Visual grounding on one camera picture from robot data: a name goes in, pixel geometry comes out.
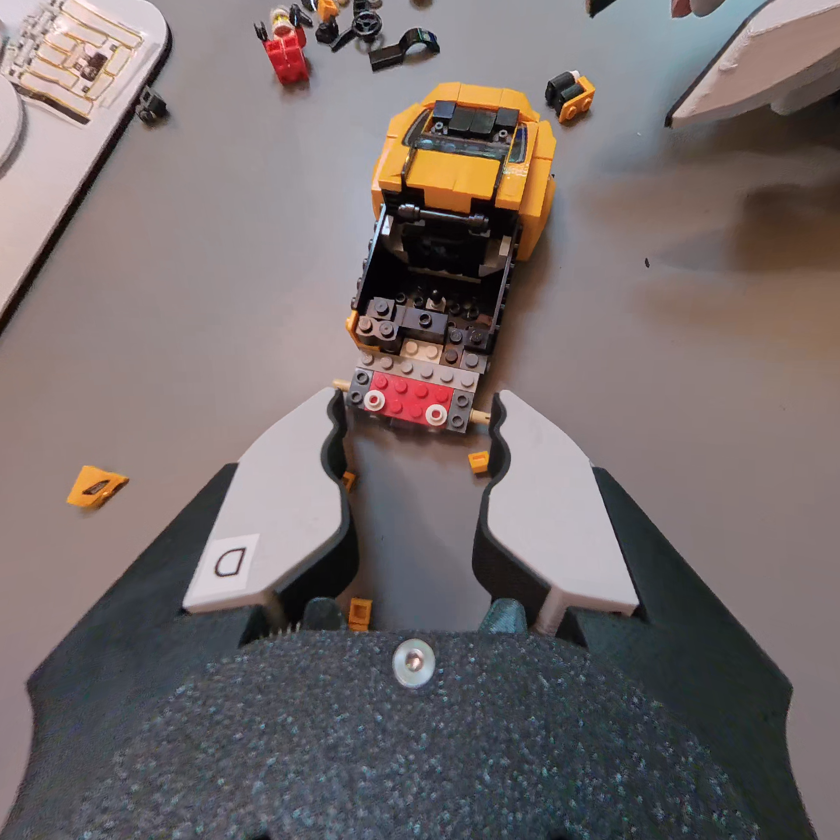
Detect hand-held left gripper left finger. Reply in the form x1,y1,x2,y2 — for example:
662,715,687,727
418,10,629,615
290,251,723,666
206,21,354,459
182,386,361,614

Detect yellow black lego car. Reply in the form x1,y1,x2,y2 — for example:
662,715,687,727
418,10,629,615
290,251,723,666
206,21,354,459
331,82,559,437

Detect black orange lego subassembly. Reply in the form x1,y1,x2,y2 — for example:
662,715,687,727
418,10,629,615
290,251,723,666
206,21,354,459
545,69,598,123

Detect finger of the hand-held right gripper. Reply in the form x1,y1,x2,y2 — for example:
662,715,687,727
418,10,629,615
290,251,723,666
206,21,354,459
771,62,840,116
666,0,840,129

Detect lego sticker sheet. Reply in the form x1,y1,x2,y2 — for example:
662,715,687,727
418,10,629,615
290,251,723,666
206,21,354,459
0,0,145,126

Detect white stand base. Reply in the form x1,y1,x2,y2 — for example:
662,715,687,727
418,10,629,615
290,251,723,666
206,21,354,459
0,0,173,329

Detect black lego arch piece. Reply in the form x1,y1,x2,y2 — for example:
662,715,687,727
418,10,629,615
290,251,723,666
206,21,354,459
369,28,441,72

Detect pile of small lego parts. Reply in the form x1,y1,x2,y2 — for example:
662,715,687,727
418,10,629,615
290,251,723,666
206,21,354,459
289,0,385,40

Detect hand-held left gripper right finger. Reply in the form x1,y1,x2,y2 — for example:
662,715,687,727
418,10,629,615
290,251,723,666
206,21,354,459
472,389,641,634

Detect orange lego pieces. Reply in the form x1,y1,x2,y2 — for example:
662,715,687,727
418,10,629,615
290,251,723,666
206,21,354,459
66,465,374,632

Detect red lego seat piece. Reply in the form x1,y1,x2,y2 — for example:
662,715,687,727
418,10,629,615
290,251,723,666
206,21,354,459
252,5,311,85

